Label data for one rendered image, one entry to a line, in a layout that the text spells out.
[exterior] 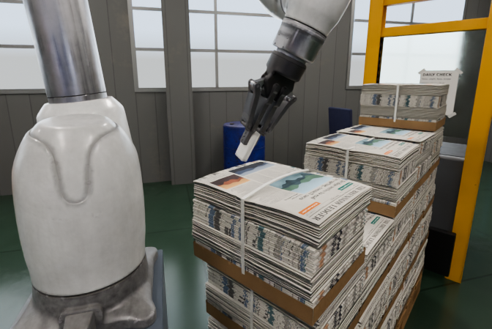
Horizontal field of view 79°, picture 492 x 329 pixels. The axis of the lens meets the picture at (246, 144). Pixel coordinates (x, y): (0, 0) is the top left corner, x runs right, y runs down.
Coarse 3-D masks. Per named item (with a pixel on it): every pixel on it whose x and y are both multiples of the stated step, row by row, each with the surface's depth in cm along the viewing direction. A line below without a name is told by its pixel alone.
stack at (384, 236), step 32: (416, 192) 135; (384, 224) 103; (384, 256) 104; (224, 288) 86; (352, 288) 80; (384, 288) 111; (256, 320) 79; (288, 320) 71; (320, 320) 65; (352, 320) 87; (384, 320) 121
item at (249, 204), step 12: (288, 180) 80; (264, 192) 72; (240, 204) 69; (252, 204) 67; (240, 216) 70; (252, 216) 67; (240, 228) 70; (252, 228) 68; (240, 240) 71; (252, 240) 68; (240, 252) 71; (252, 252) 68; (240, 264) 72; (252, 264) 69
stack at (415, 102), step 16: (368, 96) 163; (384, 96) 159; (400, 96) 153; (416, 96) 148; (432, 96) 144; (368, 112) 165; (384, 112) 159; (400, 112) 154; (416, 112) 150; (432, 112) 145; (400, 128) 159; (432, 160) 154; (432, 176) 160; (432, 192) 166; (416, 272) 167; (416, 288) 174
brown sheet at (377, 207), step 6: (414, 186) 125; (408, 198) 119; (372, 204) 111; (378, 204) 109; (384, 204) 108; (402, 204) 112; (372, 210) 111; (378, 210) 110; (384, 210) 108; (390, 210) 107; (396, 210) 107; (390, 216) 107
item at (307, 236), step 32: (288, 192) 71; (320, 192) 71; (352, 192) 71; (256, 224) 67; (288, 224) 61; (320, 224) 56; (352, 224) 71; (256, 256) 68; (288, 256) 62; (320, 256) 60; (352, 256) 75; (288, 288) 63; (320, 288) 63
